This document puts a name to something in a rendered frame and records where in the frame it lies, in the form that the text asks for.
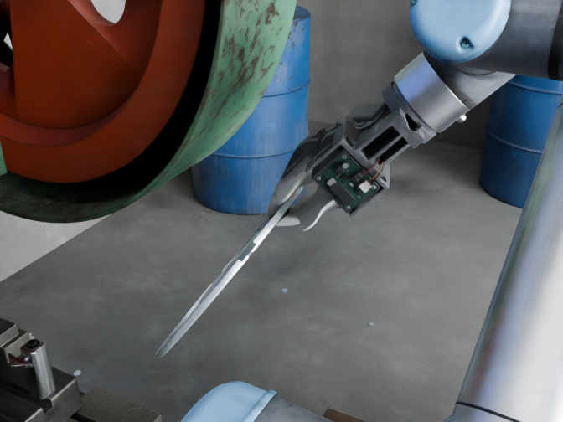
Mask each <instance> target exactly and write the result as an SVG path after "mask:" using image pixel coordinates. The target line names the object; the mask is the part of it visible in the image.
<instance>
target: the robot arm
mask: <svg viewBox="0 0 563 422"><path fill-rule="evenodd" d="M409 16H410V23H411V29H412V31H413V34H414V35H415V36H416V39H417V40H418V41H419V42H420V44H421V45H422V46H423V47H424V48H425V51H423V52H422V53H420V54H419V55H418V56H417V57H416V58H414V59H413V60H412V61H411V62H410V63H409V64H408V65H407V66H406V67H405V68H404V69H402V70H401V71H400V72H399V73H398V74H397V75H395V77H394V82H393V81H392V82H390V83H389V84H388V85H387V86H386V87H385V88H384V89H383V90H382V91H381V94H382V96H383V98H384V100H385V102H381V103H374V104H366V105H357V106H356V107H355V108H354V109H353V110H352V111H351V112H350V113H349V114H348V115H347V117H346V121H342V120H336V124H335V126H333V127H331V128H329V129H328V130H327V131H326V130H325V129H324V128H323V127H322V126H321V127H320V128H319V129H318V131H317V132H315V133H314V134H312V135H311V136H308V137H307V138H305V139H304V140H303V141H302V142H301V143H300V144H299V145H298V146H297V148H296V149H295V151H294V153H293V154H292V157H291V159H290V161H289V163H288V164H287V167H286V169H285V171H284V173H283V174H282V176H281V179H280V181H279V183H278V184H277V186H276V189H275V191H274V193H273V194H272V197H271V201H270V203H269V208H268V215H267V217H268V218H269V219H271V218H272V217H273V216H274V215H275V213H276V212H277V211H278V209H279V208H280V207H281V206H282V205H283V204H284V203H285V202H286V201H287V200H288V199H289V198H293V197H294V195H295V193H296V191H297V190H298V189H299V188H300V187H301V186H303V185H307V184H310V183H312V182H313V181H315V182H316V183H317V184H318V189H317V191H316V192H315V194H313V195H312V196H310V197H308V198H304V199H303V200H302V201H301V202H300V203H299V204H298V205H297V206H296V207H293V208H288V210H287V211H286V212H285V213H284V214H283V215H282V217H281V218H280V220H279V221H278V222H277V223H276V225H277V226H289V225H295V224H300V225H301V228H302V230H308V229H310V228H311V227H312V226H313V225H315V223H316V222H317V221H318V219H319V218H320V217H321V216H323V215H324V214H325V213H326V212H328V211H329V210H332V209H336V208H342V209H343V210H344V211H345V212H346V213H349V216H350V217H352V216H354V215H355V214H356V213H357V212H358V211H360V210H361V209H362V208H364V207H365V206H366V205H368V204H369V203H371V202H372V201H373V200H375V199H376V198H377V197H379V196H380V195H381V194H382V193H383V192H385V191H386V190H387V189H388V188H389V184H390V164H389V162H390V161H391V160H393V159H394V158H395V157H397V156H398V155H399V154H401V153H402V152H403V151H404V150H405V149H406V148H407V147H409V146H412V147H413V149H414V148H415V147H416V146H418V145H419V144H420V143H421V142H422V143H426V142H428V141H429V140H430V139H432V138H433V137H434V136H435V135H436V132H443V131H444V130H446V129H447V128H448V127H449V126H450V125H451V124H452V123H453V122H455V121H458V122H464V121H465V120H466V118H467V117H466V115H465V114H466V113H467V112H468V111H470V110H471V109H472V108H473V107H475V106H476V105H478V104H479V103H480V102H482V101H483V100H485V99H486V98H487V97H488V96H490V95H491V94H492V93H493V92H494V91H496V90H497V89H498V88H499V87H501V86H502V85H504V84H505V83H506V82H507V81H509V80H510V79H512V78H513V77H514V76H515V75H526V76H532V77H538V78H544V79H550V80H559V81H563V0H410V11H409ZM373 194H374V195H373ZM372 195H373V196H372ZM371 196H372V197H371ZM370 197H371V198H370ZM368 198H369V199H368ZM367 199H368V200H367ZM365 200H367V201H365ZM364 201H365V202H364ZM360 204H361V205H360ZM181 422H333V421H332V420H330V419H326V418H324V417H322V416H321V415H319V414H315V413H313V412H312V411H310V410H308V409H304V408H303V407H301V406H299V405H297V404H294V403H292V402H290V401H288V400H286V399H283V398H281V397H279V396H277V392H276V391H274V390H269V391H265V390H263V389H259V388H257V387H255V386H253V385H250V384H248V383H245V382H241V381H232V382H228V383H224V384H221V385H219V386H217V387H216V388H214V389H212V390H210V391H209V392H208V393H207V394H206V395H205V396H204V397H203V398H201V399H200V400H199V401H198V402H197V403H196V404H195V405H194V406H193V408H192V409H191V410H190V411H189V412H188V413H187V414H186V415H185V416H184V418H183V419H182V421H181ZM438 422H563V96H562V98H561V100H560V104H559V107H558V110H557V112H556V115H555V119H554V121H553V124H552V127H551V129H550V134H549V136H548V139H547V141H546V144H545V148H544V151H543V153H542V156H541V159H540V162H539V165H538V167H537V170H536V173H535V177H534V179H533V182H532V184H531V187H530V190H529V194H528V197H527V199H526V201H525V204H524V208H523V211H522V214H521V216H520V218H519V222H518V225H517V228H516V230H515V233H514V237H513V239H512V242H511V245H510V247H509V252H508V254H507V256H506V259H505V262H504V266H503V269H502V271H501V274H500V276H499V278H498V283H497V285H496V288H495V291H494V293H493V297H492V300H491V302H490V305H489V308H488V312H487V314H486V317H485V319H484V322H483V326H482V329H481V332H480V333H479V336H478V340H477V343H476V346H475V348H474V351H473V355H472V357H471V360H470V363H469V365H468V368H467V371H466V374H465V377H464V380H463V382H462V387H461V389H460V391H459V394H458V396H457V401H456V403H455V406H454V409H453V411H452V414H450V415H449V416H448V417H446V418H445V419H442V420H440V421H438Z"/></svg>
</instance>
